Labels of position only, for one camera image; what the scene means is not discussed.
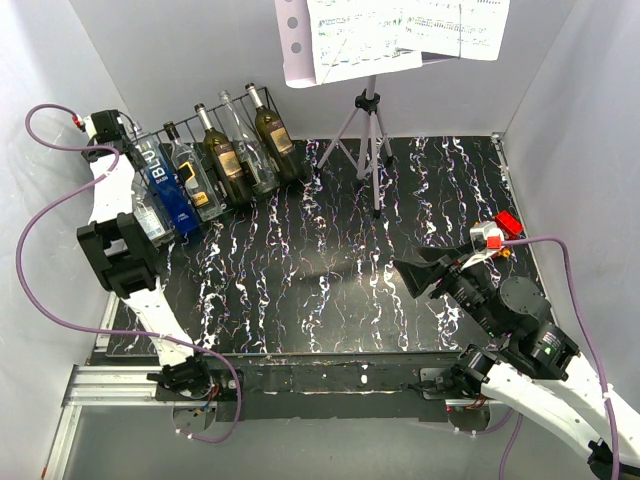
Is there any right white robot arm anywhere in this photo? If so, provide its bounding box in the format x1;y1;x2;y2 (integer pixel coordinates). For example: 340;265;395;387
393;236;639;479

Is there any green wine bottle silver neck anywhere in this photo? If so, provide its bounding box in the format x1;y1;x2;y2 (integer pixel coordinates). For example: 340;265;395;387
194;103;252;207

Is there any right sheet music page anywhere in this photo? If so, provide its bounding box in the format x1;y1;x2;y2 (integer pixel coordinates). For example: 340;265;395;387
396;0;510;61

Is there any lilac music stand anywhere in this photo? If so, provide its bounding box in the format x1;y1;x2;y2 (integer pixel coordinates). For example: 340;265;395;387
274;0;464;219

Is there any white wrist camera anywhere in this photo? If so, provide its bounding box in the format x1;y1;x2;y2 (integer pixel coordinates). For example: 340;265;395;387
72;110;124;144
470;221;505;259

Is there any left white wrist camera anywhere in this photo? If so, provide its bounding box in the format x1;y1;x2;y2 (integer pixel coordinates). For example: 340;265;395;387
72;110;124;144

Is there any sheet music page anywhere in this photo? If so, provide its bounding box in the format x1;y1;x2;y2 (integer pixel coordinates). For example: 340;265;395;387
307;0;423;85
396;0;510;61

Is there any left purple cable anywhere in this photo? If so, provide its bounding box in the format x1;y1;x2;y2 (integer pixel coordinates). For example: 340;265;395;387
15;103;244;444

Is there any tall clear empty bottle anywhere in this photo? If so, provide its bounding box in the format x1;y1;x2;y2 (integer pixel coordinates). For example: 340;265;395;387
218;90;278;197

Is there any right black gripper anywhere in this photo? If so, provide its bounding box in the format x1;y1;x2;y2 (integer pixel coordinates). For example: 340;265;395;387
391;240;504;337

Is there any red yellow toy block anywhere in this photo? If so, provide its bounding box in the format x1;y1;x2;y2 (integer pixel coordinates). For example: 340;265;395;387
487;210;524;258

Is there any left sheet music page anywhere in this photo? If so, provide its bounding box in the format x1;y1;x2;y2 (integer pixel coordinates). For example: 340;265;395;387
307;0;423;85

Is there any blue square bottle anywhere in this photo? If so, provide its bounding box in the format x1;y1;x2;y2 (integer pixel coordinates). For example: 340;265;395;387
132;126;199;236

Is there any small clear glass bottle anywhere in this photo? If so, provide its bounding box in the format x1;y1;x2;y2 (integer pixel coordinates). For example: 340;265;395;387
131;172;174;247

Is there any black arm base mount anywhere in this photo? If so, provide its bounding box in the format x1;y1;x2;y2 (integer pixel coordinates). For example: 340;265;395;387
154;349;494;424

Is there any black wire wine rack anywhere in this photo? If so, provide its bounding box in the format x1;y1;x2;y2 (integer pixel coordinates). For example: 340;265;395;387
163;83;305;209

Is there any aluminium frame rail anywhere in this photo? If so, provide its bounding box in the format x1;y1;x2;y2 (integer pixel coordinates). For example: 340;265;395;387
42;294;221;480

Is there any clear bottle black cap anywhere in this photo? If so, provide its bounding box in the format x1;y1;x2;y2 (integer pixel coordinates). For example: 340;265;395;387
163;121;224;222

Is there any dark green wine bottle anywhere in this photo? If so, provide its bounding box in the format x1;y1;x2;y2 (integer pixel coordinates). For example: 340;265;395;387
245;83;304;184

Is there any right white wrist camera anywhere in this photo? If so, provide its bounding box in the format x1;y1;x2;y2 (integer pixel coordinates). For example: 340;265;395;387
470;221;505;259

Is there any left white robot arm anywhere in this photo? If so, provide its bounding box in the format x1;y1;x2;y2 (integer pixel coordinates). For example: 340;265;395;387
77;110;215;400

